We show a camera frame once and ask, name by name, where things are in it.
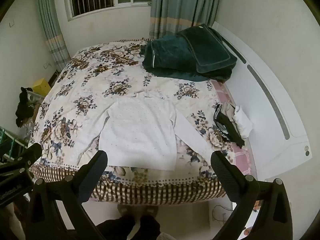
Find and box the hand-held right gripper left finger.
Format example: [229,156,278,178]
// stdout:
[25,150,108,240]

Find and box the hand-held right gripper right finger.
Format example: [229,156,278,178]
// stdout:
[211,151,293,240]

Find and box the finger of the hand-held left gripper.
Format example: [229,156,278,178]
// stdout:
[0,142,43,178]

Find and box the white knit sweater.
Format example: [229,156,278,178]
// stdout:
[74,91,215,172]

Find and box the green rack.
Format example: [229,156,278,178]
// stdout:
[0,126,28,162]

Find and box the black striped garment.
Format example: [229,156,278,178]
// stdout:
[213,103,245,149]

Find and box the black cloth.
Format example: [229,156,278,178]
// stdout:
[15,87,34,128]

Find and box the white crumpled cloth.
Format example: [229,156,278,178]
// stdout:
[234,105,254,139]

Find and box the white bed headboard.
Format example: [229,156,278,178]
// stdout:
[211,21,310,179]

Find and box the yellow box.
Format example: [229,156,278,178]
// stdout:
[32,79,52,97]

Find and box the person's right leg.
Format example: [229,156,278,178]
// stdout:
[136,205,161,240]

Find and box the pink checked sheet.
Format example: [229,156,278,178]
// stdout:
[209,80,252,175]

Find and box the floral bedspread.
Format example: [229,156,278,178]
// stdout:
[27,39,250,205]

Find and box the dark green pillow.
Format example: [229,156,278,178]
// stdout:
[176,24,238,73]

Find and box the dark green blanket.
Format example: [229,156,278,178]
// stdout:
[142,34,233,82]

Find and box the thin floor cable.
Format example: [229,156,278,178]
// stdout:
[211,204,235,223]

